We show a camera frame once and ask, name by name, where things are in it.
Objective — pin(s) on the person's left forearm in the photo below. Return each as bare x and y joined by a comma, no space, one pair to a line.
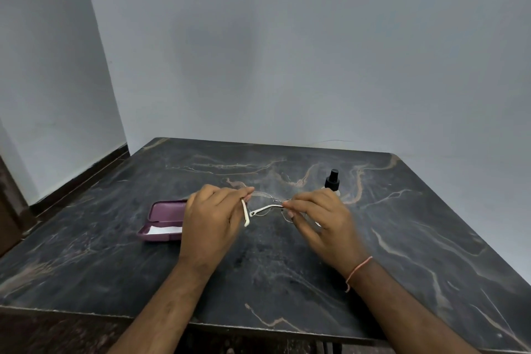
162,316

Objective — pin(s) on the clear spray bottle black cap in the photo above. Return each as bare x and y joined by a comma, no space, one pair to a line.
333,181

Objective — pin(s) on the white cleaning cloth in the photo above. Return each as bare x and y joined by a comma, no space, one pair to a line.
164,230

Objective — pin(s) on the metal-framed eyeglasses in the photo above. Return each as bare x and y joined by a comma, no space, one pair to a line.
265,208

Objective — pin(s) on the orange thread wristband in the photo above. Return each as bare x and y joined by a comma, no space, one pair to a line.
356,268

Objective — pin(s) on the person's right forearm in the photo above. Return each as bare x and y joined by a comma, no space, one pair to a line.
406,316

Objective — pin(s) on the brown wooden door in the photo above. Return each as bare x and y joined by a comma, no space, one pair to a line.
12,208

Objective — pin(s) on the person's left hand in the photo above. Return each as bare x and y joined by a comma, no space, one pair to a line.
207,229

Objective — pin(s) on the person's right hand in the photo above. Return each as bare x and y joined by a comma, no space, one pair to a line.
327,229

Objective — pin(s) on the purple glasses case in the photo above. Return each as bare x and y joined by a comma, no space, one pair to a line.
164,221

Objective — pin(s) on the black metal table leg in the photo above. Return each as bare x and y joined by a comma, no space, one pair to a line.
332,347

